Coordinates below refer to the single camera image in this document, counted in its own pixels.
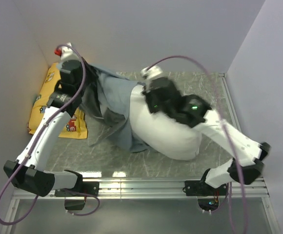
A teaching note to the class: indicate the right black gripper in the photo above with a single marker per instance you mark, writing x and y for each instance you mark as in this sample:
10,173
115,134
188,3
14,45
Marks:
149,92

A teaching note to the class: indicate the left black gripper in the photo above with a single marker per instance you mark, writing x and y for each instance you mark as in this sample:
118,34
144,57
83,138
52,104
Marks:
91,70

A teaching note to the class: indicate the blue-grey pillowcase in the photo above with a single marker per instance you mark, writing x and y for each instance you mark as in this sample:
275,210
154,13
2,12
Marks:
111,107

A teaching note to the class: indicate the white pillow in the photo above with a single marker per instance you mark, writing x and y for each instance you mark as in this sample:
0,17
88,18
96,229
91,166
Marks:
163,134

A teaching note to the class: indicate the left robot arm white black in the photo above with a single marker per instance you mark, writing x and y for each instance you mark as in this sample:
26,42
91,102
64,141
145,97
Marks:
27,172

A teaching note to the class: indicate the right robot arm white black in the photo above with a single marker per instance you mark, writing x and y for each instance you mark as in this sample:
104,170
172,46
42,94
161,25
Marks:
246,165

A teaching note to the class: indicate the right black controller box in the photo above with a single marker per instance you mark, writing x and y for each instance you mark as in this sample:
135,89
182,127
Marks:
208,204

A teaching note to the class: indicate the black controller box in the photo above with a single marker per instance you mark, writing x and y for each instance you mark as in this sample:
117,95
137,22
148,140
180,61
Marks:
74,204
208,204

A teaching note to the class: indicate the left black controller box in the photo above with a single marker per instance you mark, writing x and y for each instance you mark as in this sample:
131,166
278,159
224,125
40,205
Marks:
74,204

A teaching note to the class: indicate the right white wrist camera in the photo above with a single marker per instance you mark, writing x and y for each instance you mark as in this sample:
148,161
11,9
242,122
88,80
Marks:
151,73

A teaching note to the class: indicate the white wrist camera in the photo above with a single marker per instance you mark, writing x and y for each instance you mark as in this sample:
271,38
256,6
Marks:
151,73
66,53

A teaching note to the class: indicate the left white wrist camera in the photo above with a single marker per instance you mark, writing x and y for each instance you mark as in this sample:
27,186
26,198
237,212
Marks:
66,53

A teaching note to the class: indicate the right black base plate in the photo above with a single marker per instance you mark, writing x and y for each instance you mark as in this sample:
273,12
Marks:
200,188

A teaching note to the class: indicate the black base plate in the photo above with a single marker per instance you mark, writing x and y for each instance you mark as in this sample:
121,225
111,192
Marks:
88,187
200,188

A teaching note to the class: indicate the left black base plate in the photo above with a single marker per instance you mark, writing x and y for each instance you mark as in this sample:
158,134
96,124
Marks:
88,187

